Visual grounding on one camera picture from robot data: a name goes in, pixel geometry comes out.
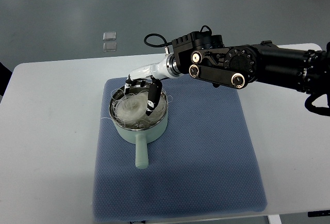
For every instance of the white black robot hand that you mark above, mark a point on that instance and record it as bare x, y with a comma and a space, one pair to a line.
154, 73

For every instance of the white vermicelli nest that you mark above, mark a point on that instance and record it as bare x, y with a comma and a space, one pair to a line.
129, 110

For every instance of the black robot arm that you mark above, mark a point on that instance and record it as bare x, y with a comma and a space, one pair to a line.
203, 56

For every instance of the mint green steel pot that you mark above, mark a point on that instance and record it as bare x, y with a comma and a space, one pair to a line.
140, 138

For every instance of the upper floor metal plate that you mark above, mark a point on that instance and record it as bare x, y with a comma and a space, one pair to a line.
109, 35

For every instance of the blue textured mat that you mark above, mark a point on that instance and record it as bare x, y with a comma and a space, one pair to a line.
204, 163

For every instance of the person in grey sweater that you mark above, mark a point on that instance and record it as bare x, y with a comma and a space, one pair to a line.
5, 76

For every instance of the white table leg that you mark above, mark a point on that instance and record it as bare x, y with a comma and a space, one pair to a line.
274, 219

